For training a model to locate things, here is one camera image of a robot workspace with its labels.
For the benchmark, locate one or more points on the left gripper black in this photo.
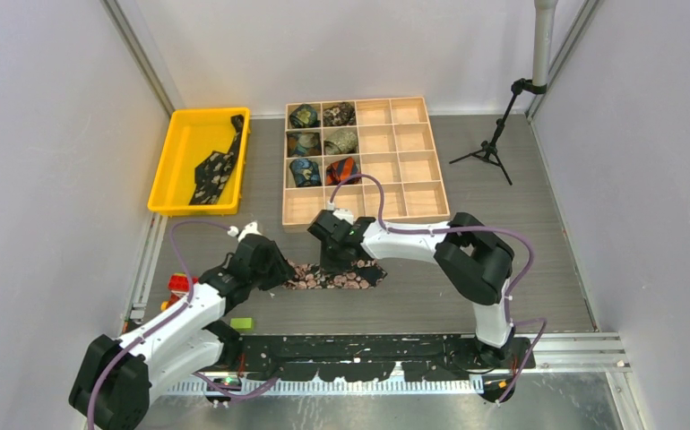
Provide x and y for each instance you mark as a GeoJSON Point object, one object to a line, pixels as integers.
{"type": "Point", "coordinates": [280, 270]}

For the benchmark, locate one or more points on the blue paisley rolled tie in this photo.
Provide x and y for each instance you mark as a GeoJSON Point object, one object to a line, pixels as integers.
{"type": "Point", "coordinates": [305, 173]}

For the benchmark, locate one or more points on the wooden compartment tray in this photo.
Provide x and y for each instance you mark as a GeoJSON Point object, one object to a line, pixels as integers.
{"type": "Point", "coordinates": [400, 173]}

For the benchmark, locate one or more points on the aluminium rail frame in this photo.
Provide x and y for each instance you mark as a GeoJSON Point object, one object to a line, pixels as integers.
{"type": "Point", "coordinates": [553, 353]}

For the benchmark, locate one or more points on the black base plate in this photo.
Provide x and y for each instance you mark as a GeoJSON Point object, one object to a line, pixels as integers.
{"type": "Point", "coordinates": [366, 358]}

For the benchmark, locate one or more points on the black patterned tie in bin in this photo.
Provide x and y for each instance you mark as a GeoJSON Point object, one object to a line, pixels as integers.
{"type": "Point", "coordinates": [213, 173]}

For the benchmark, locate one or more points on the dark green rolled tie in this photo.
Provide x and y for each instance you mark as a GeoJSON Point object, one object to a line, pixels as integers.
{"type": "Point", "coordinates": [304, 116]}

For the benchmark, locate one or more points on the pink floral black tie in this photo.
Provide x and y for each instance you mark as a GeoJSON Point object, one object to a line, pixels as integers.
{"type": "Point", "coordinates": [362, 274]}

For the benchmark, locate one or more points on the teal brown rolled tie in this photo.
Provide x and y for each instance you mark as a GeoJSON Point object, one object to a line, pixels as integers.
{"type": "Point", "coordinates": [303, 144]}

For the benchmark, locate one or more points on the dark brown floral rolled tie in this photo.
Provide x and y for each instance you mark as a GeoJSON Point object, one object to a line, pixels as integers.
{"type": "Point", "coordinates": [339, 114]}

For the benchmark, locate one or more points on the olive paisley rolled tie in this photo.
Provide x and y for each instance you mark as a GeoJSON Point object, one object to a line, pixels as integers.
{"type": "Point", "coordinates": [340, 141]}

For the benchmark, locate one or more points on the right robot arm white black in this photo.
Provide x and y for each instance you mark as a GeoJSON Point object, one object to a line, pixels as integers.
{"type": "Point", "coordinates": [477, 263]}

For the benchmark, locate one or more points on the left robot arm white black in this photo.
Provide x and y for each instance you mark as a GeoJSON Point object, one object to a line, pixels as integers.
{"type": "Point", "coordinates": [161, 338]}

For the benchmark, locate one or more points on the red toy truck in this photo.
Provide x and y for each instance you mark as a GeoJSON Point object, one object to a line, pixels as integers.
{"type": "Point", "coordinates": [178, 287]}

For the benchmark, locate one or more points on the orange navy striped rolled tie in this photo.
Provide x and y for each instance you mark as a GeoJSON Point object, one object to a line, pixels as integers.
{"type": "Point", "coordinates": [337, 171]}

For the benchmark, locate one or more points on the yellow plastic bin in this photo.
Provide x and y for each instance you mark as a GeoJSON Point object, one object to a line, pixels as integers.
{"type": "Point", "coordinates": [193, 135]}

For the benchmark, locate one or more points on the black mini tripod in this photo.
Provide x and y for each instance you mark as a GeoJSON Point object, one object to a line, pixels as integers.
{"type": "Point", "coordinates": [488, 150]}

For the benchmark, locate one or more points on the grey vertical pole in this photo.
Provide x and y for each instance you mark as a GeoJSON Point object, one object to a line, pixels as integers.
{"type": "Point", "coordinates": [544, 23]}

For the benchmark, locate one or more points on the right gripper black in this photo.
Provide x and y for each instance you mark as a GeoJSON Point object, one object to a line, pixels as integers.
{"type": "Point", "coordinates": [329, 265]}

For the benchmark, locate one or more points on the green block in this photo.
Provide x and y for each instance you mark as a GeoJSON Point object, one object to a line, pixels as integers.
{"type": "Point", "coordinates": [242, 323]}

